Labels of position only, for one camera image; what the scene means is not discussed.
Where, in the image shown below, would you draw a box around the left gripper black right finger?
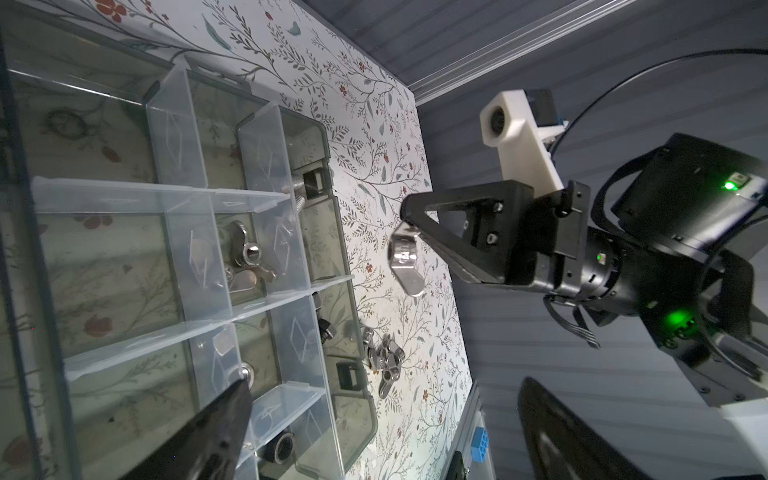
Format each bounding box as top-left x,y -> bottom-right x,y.
517,377 -> 649,479

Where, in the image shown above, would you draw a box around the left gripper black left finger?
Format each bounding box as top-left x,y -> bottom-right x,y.
123,379 -> 251,479

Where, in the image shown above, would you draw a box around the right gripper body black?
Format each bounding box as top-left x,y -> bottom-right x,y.
521,181 -> 619,300

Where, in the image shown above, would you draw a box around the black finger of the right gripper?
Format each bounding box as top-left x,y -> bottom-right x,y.
400,180 -> 535,285

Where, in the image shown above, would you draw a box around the silver wing nut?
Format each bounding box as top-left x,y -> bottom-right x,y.
387,222 -> 425,298

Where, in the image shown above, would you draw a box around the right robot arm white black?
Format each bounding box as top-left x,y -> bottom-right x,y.
400,133 -> 767,407

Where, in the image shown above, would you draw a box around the black hex nuts in organizer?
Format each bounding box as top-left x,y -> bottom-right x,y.
260,430 -> 296,465

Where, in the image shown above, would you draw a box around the pile of screws and nuts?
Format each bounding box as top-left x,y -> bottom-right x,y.
362,326 -> 406,400

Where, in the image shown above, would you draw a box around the silver wing nuts in organizer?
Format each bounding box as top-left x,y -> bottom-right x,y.
224,220 -> 277,293

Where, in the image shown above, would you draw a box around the blue lego brick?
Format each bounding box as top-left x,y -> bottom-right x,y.
470,426 -> 489,463

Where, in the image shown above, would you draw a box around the floral patterned table mat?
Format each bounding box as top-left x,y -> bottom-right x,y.
44,1 -> 472,479

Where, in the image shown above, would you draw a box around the silver bolts in organizer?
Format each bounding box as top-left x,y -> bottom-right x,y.
292,175 -> 307,213

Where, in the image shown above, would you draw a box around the clear green compartment organizer box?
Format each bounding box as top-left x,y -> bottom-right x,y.
1,1 -> 375,479

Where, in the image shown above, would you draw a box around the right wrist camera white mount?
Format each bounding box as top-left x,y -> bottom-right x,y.
479,90 -> 568,197

